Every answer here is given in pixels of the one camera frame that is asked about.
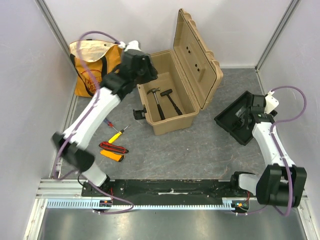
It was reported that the black tool tray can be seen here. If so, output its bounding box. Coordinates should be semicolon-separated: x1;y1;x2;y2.
214;91;278;146

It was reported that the tan plastic tool box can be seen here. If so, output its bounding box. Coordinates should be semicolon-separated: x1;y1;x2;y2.
134;9;224;136

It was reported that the claw hammer black grip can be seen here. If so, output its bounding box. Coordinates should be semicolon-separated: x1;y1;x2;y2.
146;86;166;121

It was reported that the black rubber mallet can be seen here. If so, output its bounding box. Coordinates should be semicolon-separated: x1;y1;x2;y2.
160;88;183;116

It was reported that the blue handle screwdriver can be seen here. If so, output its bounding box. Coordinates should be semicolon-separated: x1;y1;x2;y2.
103;118;118;132

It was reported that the yellow handle screwdriver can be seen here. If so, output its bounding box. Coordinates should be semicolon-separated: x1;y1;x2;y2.
108;125;130;144

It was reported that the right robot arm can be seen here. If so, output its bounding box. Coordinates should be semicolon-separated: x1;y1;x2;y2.
229;94;307;209

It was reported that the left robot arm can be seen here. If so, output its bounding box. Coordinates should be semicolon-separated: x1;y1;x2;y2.
52;49;158;197

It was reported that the yellow tote bag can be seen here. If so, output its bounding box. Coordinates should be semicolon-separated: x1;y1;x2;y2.
69;39;123;98

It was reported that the yellow utility knife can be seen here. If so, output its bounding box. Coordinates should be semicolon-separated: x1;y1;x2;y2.
100;149;125;162

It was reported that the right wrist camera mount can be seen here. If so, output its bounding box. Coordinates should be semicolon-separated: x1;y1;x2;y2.
264;90;279;114

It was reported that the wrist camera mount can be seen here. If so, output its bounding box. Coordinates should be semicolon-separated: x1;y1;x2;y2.
118;40;141;52
264;90;279;114

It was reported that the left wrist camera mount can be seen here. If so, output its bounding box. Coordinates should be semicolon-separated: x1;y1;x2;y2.
118;40;141;52

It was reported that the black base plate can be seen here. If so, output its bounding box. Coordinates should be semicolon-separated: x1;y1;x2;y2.
81;178;260;200

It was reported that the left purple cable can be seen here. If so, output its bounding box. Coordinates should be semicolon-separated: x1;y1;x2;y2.
53;30;136;215

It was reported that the slotted cable duct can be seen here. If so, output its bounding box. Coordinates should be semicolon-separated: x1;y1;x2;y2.
46;198;240;211

